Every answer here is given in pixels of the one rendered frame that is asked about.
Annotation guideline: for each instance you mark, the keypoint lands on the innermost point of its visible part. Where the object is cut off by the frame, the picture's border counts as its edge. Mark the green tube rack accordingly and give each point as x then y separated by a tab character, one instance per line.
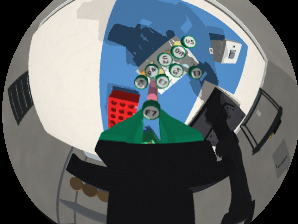
150	137

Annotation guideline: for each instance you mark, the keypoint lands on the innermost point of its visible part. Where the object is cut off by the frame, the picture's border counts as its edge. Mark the white test tube rack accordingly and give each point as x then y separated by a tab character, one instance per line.
153	57

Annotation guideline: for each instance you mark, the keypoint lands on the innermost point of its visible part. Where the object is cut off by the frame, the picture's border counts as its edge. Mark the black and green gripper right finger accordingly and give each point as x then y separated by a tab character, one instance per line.
175	130

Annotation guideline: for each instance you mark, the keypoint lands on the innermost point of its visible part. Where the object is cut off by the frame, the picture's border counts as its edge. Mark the red tube rack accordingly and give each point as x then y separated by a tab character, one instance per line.
121	97

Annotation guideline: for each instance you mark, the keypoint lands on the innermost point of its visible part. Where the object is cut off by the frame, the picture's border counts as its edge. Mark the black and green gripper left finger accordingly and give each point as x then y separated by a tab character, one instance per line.
125	131

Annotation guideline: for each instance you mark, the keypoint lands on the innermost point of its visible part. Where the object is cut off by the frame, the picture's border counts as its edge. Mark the clear conical tube with pink liquid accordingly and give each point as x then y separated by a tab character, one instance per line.
151	108

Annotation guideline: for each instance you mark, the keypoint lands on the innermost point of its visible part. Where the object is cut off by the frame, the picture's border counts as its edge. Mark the centrifuge tube with dark green cap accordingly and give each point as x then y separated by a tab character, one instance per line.
176	51

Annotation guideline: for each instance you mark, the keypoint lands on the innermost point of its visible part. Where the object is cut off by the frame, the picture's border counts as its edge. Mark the blue bench mat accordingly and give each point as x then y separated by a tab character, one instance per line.
137	28

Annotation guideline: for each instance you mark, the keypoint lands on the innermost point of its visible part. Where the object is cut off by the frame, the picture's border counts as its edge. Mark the conical tube with orange liquid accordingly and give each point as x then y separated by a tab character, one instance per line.
141	81

